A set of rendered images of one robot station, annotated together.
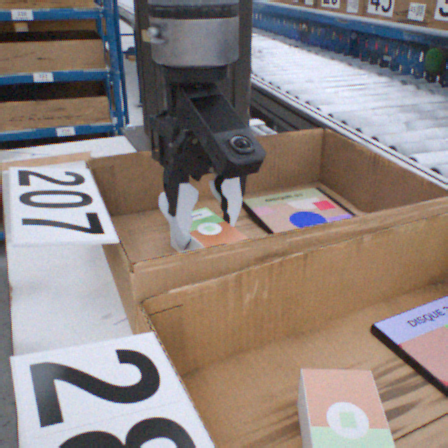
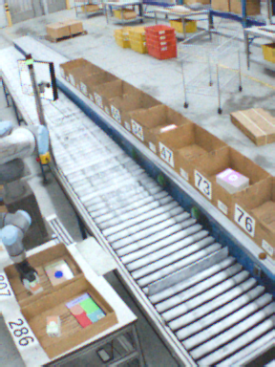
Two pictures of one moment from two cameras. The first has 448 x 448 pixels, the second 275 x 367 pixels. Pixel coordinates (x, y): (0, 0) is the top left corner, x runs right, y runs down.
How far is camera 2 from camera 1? 150 cm
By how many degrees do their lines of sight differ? 6
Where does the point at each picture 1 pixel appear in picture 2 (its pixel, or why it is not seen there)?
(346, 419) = (52, 323)
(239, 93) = (40, 224)
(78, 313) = (11, 307)
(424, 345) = (73, 308)
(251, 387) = (42, 319)
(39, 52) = not seen: outside the picture
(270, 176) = (51, 257)
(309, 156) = (60, 248)
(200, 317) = (31, 310)
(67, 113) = not seen: outside the picture
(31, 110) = not seen: outside the picture
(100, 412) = (17, 327)
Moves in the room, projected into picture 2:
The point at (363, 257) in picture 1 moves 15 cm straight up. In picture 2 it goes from (60, 292) to (51, 272)
